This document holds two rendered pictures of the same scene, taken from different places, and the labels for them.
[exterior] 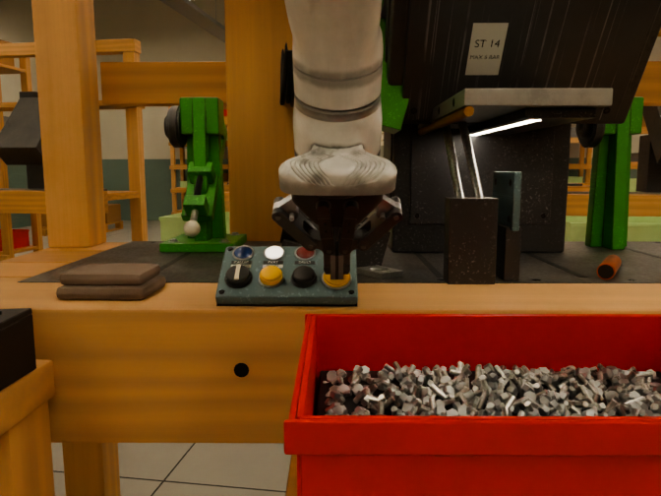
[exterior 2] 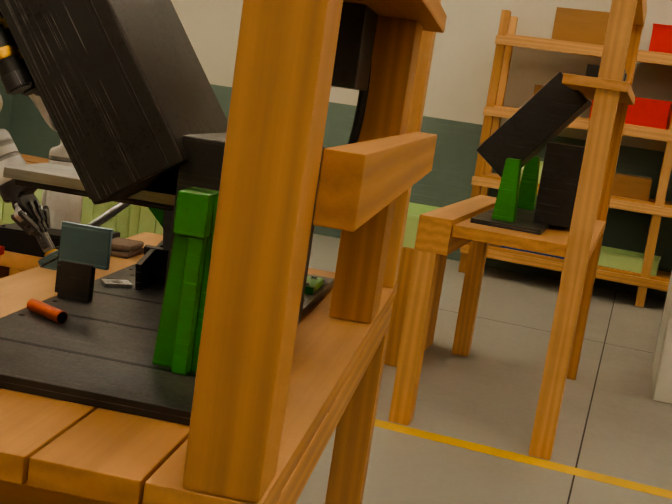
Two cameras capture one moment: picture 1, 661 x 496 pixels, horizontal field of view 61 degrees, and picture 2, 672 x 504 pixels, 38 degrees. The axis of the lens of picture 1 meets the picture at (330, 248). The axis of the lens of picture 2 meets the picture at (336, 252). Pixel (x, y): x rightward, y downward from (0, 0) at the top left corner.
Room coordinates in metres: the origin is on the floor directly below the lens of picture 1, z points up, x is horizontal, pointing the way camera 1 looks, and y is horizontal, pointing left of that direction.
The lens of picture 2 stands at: (1.44, -1.90, 1.34)
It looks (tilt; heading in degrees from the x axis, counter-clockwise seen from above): 9 degrees down; 98
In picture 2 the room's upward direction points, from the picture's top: 8 degrees clockwise
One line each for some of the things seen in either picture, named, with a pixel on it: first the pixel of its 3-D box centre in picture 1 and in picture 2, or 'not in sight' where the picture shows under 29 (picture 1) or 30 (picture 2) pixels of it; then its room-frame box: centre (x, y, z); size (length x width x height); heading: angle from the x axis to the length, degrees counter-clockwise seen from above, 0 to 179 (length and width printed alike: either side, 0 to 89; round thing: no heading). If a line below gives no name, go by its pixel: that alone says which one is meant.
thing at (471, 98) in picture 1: (489, 118); (125, 189); (0.82, -0.23, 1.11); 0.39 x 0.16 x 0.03; 0
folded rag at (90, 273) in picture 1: (113, 280); (121, 247); (0.65, 0.25, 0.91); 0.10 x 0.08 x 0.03; 87
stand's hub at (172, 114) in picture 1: (174, 126); not in sight; (1.05, 0.28, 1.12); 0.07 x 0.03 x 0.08; 0
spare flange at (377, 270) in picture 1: (379, 272); (116, 283); (0.76, -0.07, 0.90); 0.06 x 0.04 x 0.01; 35
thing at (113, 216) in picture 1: (83, 218); not in sight; (9.42, 4.14, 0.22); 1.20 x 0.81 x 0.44; 174
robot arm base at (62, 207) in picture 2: not in sight; (64, 194); (0.41, 0.46, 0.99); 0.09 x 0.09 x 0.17; 85
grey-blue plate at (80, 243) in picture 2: (505, 223); (83, 263); (0.76, -0.24, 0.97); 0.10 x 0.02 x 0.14; 0
